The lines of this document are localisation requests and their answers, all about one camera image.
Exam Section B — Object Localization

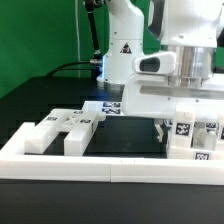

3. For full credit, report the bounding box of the black robot cable hose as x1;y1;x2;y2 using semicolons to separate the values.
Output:
45;0;103;78

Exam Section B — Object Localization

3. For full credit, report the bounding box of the thin white hanging cable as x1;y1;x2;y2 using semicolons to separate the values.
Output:
76;0;82;78

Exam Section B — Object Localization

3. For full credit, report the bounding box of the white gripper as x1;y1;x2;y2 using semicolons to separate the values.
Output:
122;50;224;142

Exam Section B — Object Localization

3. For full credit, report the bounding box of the white paper marker sheet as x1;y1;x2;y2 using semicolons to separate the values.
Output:
82;101;122;116

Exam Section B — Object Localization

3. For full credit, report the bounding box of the white chair seat block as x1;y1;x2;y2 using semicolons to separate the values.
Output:
167;129;224;161

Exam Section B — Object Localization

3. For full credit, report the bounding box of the white U-shaped fence frame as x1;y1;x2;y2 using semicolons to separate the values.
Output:
0;122;224;186

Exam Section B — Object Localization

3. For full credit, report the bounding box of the white chair back frame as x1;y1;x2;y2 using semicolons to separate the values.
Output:
24;109;106;156

